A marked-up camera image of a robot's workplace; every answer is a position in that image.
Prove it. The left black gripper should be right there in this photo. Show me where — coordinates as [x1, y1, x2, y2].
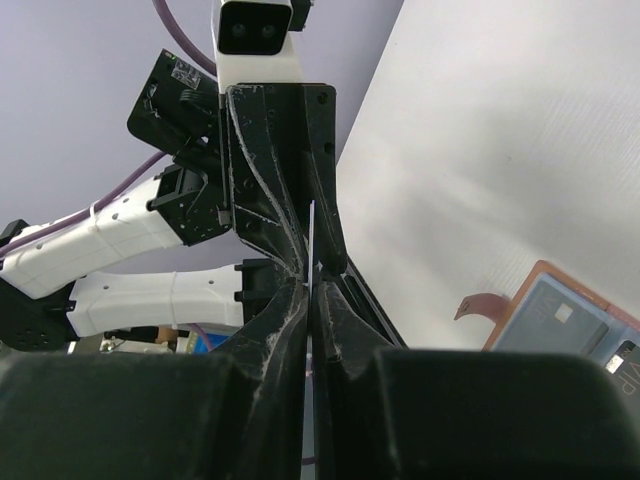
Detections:
[126, 49, 306, 280]

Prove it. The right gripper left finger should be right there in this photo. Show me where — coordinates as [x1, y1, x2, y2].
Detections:
[212, 279, 308, 479]

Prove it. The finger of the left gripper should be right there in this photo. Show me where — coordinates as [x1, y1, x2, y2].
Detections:
[302, 84, 348, 274]

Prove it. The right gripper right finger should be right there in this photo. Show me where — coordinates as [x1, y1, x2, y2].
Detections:
[311, 280, 407, 479]

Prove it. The tan leather card holder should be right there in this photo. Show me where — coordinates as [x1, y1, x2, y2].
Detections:
[453, 258, 640, 401]

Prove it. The black VIP card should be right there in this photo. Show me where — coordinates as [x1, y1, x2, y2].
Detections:
[605, 340, 639, 401]

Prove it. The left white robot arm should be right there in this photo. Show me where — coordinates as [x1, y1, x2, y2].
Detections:
[1, 50, 347, 352]

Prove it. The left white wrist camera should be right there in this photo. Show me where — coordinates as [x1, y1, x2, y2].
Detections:
[211, 0, 314, 94]

